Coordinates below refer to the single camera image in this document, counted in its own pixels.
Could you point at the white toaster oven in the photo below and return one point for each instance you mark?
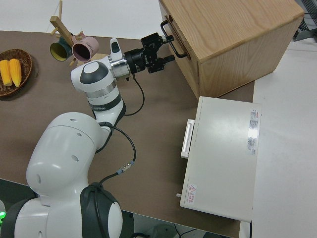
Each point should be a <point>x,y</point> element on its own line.
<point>223,148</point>

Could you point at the yellow corn cob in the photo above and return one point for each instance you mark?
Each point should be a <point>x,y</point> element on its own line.
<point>15,72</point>
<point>5,73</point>

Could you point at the brown wicker basket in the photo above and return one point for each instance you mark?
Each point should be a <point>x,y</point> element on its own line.
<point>24,62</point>

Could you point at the black round pedestal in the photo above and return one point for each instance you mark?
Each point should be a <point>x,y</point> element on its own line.
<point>127,225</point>

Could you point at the wooden mug rack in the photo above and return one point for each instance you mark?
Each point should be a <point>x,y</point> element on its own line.
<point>59,24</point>

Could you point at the blue mug yellow inside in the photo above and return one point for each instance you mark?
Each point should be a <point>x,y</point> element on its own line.
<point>58,50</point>

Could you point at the brown table mat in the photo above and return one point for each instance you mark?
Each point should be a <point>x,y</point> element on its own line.
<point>153,124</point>

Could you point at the pink mug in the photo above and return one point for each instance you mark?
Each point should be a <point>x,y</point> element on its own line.
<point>91,44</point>

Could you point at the light wooden drawer cabinet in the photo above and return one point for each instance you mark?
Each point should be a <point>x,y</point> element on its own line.
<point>235,24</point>

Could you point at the dark grey background equipment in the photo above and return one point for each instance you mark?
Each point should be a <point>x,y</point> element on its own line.
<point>308,22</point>

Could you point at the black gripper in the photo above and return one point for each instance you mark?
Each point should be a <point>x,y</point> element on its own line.
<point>136,60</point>

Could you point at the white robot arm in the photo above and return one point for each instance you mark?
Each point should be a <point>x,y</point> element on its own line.
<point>69,153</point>

